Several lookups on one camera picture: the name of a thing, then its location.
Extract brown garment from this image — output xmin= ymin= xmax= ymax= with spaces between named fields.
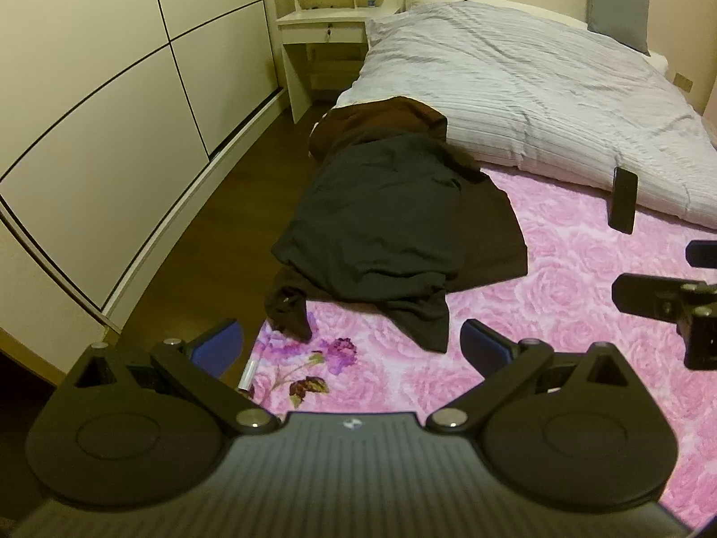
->
xmin=263 ymin=96 xmax=528 ymax=343

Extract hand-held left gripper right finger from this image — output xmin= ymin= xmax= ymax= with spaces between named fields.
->
xmin=427 ymin=318 xmax=636 ymax=435

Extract black garment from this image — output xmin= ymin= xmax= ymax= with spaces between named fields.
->
xmin=272 ymin=133 xmax=468 ymax=355

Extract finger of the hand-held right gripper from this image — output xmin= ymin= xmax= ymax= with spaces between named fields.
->
xmin=612 ymin=273 xmax=717 ymax=323
xmin=686 ymin=240 xmax=717 ymax=269

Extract grey pillow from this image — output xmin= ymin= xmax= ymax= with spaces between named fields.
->
xmin=584 ymin=0 xmax=652 ymax=57

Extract black phone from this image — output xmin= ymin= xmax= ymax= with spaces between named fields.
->
xmin=609 ymin=166 xmax=639 ymax=234

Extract cream sliding-door wardrobe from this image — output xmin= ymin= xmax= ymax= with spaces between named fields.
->
xmin=0 ymin=0 xmax=284 ymax=329

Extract grey striped duvet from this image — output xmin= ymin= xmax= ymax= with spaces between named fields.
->
xmin=335 ymin=1 xmax=717 ymax=228

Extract pink floral blanket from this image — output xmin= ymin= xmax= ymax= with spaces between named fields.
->
xmin=238 ymin=148 xmax=717 ymax=528

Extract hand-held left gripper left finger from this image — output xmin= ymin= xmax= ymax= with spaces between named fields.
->
xmin=70 ymin=318 xmax=284 ymax=435

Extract cream dressing table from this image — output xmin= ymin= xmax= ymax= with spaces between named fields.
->
xmin=276 ymin=0 xmax=404 ymax=123

